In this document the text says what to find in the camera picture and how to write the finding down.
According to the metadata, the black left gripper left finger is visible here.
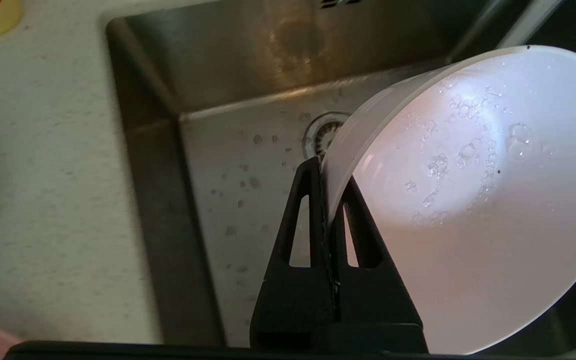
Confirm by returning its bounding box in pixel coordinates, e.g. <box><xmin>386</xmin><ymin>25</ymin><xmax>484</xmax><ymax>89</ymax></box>
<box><xmin>249</xmin><ymin>156</ymin><xmax>340</xmax><ymax>350</ymax></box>

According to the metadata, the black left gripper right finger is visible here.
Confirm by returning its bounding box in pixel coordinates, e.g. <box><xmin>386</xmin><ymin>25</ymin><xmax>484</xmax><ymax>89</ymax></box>
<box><xmin>328</xmin><ymin>176</ymin><xmax>429</xmax><ymax>350</ymax></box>

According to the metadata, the pink bowl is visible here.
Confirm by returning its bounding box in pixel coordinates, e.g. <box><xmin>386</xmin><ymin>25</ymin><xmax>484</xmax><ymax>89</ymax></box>
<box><xmin>320</xmin><ymin>45</ymin><xmax>576</xmax><ymax>356</ymax></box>

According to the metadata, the metal sink drain strainer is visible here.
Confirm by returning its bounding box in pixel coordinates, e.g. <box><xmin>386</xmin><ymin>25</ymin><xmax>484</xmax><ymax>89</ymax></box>
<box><xmin>302</xmin><ymin>112</ymin><xmax>351</xmax><ymax>161</ymax></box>

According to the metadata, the stainless steel sink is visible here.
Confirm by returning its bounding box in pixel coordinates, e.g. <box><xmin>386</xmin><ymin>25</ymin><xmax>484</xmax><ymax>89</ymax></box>
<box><xmin>105</xmin><ymin>0</ymin><xmax>576</xmax><ymax>348</ymax></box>

